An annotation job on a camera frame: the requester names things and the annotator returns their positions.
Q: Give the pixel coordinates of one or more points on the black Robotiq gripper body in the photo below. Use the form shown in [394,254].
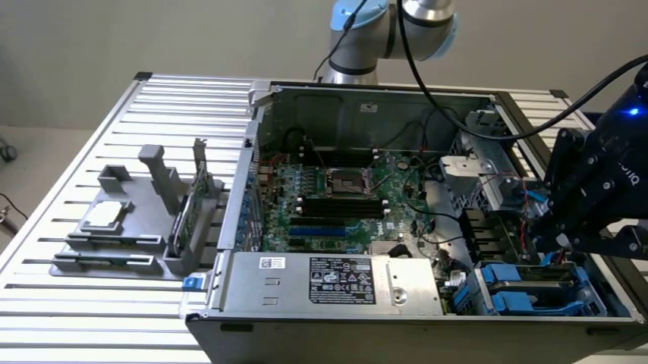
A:
[620,151]

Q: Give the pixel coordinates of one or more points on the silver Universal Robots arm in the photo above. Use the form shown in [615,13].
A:
[354,45]

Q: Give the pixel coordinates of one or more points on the hard disk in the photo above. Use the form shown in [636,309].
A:
[544,273]

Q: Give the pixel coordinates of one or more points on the blue disk bay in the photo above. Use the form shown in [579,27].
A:
[510,301]

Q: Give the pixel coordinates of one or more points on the black table end cap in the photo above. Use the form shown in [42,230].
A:
[559,93]
[143,76]

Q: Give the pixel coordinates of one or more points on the silver metal drive cage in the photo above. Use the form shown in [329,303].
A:
[476,167]

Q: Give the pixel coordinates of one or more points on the coin cell battery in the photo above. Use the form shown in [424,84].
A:
[402,165]

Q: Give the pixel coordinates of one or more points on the green motherboard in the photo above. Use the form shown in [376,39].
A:
[400,197]

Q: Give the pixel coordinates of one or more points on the silver chipset heatsink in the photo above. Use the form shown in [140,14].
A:
[382,248]

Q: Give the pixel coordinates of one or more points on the CPU socket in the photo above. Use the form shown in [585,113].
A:
[349,182]

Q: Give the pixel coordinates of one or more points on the black RAM slot bank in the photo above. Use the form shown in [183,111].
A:
[339,153]
[341,206]

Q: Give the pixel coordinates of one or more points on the open black PC case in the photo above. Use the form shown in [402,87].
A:
[405,341]

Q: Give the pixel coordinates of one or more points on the black expansion slot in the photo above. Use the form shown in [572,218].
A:
[315,221]

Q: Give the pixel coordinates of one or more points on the blue expansion slot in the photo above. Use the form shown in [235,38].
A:
[315,230]

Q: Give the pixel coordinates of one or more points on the silver power supply unit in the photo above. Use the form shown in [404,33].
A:
[293,292]

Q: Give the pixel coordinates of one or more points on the green graphics card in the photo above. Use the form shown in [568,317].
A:
[195,204]

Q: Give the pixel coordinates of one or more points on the blue case latch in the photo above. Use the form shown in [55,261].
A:
[192,282]

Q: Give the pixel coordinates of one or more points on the grey parts rack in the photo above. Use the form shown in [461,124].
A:
[147,212]

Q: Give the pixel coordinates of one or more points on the silver CPU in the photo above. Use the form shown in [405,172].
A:
[106,215]

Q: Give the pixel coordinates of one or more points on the green RAM stick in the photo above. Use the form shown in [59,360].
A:
[108,240]
[102,261]

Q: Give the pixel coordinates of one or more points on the grey caster wheel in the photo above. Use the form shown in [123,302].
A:
[8,152]

